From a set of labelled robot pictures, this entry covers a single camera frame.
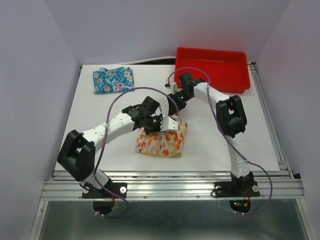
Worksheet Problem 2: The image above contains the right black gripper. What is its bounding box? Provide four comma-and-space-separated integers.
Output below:
165, 90, 193, 117

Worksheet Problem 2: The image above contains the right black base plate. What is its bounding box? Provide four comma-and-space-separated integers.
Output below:
211, 181, 260, 198

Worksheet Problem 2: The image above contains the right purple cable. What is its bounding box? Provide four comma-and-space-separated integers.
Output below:
165, 67, 274, 217

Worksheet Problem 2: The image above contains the purple cable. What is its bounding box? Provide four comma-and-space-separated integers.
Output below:
165, 67, 274, 217
93, 86, 180, 218

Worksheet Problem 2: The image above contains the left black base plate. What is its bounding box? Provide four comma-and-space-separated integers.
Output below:
79, 182, 128, 199

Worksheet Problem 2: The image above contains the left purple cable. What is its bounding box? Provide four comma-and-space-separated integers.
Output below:
93, 86, 180, 218

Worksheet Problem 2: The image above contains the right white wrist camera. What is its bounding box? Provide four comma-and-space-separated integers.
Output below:
164, 80, 181, 95

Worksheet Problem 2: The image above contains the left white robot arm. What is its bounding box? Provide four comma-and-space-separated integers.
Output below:
57, 96, 163, 197

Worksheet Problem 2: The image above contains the red plastic tray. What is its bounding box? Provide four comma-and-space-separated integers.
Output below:
174, 47, 251, 94

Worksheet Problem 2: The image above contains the orange floral skirt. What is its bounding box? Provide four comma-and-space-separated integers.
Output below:
135, 121, 188, 158

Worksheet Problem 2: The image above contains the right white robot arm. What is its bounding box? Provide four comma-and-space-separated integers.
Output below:
165, 72, 254, 198

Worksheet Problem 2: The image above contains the aluminium rail frame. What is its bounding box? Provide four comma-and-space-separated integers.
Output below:
30, 63, 317, 240

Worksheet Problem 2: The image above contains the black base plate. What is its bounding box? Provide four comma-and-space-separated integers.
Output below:
79, 182, 128, 199
211, 181, 260, 198

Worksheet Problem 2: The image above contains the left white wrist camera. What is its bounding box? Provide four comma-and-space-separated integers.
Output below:
160, 116, 179, 132

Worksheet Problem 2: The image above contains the blue floral skirt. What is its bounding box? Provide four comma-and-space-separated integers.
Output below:
92, 67, 135, 95

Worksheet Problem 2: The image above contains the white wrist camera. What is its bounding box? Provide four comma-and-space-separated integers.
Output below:
164, 80, 181, 95
160, 116, 179, 132

